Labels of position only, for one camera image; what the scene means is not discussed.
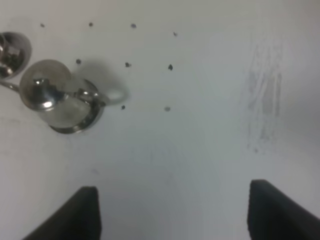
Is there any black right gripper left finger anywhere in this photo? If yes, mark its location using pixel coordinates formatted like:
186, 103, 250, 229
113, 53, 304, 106
25, 186, 102, 240

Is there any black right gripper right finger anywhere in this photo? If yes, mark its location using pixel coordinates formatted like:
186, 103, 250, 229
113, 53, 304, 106
247, 179, 320, 240

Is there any stainless steel teapot saucer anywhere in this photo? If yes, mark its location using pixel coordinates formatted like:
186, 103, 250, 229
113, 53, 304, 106
48, 79, 106, 134

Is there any far stainless steel teacup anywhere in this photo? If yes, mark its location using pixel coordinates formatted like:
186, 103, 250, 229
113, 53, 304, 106
0, 32, 21, 79

